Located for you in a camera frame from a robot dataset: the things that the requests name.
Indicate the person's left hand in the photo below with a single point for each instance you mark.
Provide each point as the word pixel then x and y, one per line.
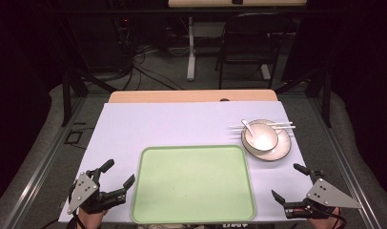
pixel 90 220

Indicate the aluminium floor rail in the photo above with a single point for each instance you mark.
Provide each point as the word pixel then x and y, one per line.
pixel 39 171
pixel 344 165

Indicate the dark equipment rack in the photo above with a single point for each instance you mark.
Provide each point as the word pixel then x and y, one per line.
pixel 125 25

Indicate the black metal chair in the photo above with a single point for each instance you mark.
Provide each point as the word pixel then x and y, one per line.
pixel 256 17

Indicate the person's right hand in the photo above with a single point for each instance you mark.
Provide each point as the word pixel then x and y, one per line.
pixel 325 223

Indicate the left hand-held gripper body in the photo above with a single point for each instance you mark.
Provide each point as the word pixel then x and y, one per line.
pixel 83 189

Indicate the light green plastic tray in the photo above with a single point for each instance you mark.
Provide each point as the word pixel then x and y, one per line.
pixel 191 184

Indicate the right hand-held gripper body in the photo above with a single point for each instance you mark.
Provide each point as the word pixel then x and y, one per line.
pixel 328 194

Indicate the white ceramic bowl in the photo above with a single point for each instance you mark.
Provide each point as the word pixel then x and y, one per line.
pixel 264 138

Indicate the white-legged desk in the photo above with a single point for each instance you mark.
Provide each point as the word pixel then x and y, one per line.
pixel 191 47

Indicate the pale lilac table sheet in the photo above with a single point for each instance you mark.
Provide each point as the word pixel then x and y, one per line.
pixel 150 127

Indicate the white ceramic spoon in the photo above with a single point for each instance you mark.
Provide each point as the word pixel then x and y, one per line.
pixel 247 126

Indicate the white chopstick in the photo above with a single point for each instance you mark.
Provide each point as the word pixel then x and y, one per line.
pixel 287 127
pixel 282 123

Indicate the beige ceramic plate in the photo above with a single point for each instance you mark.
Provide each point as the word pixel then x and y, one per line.
pixel 279 152

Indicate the black metal frame stand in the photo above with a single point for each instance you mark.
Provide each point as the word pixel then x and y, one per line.
pixel 66 95
pixel 326 95

